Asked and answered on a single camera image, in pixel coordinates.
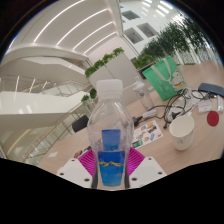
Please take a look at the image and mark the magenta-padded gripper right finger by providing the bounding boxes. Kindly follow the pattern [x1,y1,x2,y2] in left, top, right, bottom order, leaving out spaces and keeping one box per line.
[124,147,168,190]

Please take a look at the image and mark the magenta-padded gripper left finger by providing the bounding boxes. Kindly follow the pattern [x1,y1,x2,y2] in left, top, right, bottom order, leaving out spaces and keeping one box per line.
[56,148,99,190]

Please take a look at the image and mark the clear blue-labelled water bottle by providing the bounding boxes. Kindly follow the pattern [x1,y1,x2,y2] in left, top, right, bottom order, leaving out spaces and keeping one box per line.
[86,78,135,188]

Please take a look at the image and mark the colourful printed leaflet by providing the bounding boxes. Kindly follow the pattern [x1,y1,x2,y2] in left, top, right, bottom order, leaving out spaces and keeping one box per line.
[131,119,164,149]

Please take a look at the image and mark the black chair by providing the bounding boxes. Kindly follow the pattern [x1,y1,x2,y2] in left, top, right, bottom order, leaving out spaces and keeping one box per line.
[71,114,90,134]

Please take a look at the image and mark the white mug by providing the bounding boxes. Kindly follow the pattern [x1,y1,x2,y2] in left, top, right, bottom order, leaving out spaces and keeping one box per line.
[168,114,196,152]

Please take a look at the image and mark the clear tumbler with lid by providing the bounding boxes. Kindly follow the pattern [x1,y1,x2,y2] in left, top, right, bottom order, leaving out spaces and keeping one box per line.
[133,76,156,111]

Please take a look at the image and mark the flat round red coaster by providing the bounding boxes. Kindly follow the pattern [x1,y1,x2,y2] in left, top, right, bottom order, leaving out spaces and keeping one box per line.
[206,110,221,127]

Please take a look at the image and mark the small white box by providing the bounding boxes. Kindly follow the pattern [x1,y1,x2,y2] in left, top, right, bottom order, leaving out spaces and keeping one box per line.
[197,99,214,114]

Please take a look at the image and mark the green tote bag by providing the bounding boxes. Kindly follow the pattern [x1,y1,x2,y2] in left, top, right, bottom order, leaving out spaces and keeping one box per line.
[141,55,187,102]

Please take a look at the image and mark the dark blue keyboard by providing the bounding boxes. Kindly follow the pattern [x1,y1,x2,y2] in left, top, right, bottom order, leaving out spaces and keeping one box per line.
[197,82,224,98]

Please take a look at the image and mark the row of green plants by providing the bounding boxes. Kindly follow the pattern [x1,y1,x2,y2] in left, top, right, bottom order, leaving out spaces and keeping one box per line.
[133,13,214,69]

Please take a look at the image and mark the ceiling strip lights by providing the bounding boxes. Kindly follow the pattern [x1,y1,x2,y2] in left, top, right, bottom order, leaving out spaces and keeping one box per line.
[33,0,118,56]

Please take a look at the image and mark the black tangled cables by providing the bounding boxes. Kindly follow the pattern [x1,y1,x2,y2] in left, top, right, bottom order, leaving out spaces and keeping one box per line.
[133,88,208,129]

